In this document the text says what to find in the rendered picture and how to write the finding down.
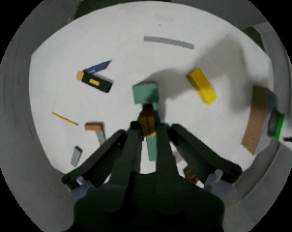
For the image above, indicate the grey flat bar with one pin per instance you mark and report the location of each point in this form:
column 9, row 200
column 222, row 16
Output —
column 76, row 156
column 168, row 41

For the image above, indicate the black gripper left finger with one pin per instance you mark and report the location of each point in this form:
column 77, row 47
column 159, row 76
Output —
column 115, row 196

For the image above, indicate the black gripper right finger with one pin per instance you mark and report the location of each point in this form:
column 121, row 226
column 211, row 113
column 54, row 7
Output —
column 218, row 175

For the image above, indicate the green l-shaped bar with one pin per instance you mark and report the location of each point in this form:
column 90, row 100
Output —
column 148, row 92

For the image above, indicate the try square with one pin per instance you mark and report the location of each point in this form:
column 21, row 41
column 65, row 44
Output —
column 97, row 127

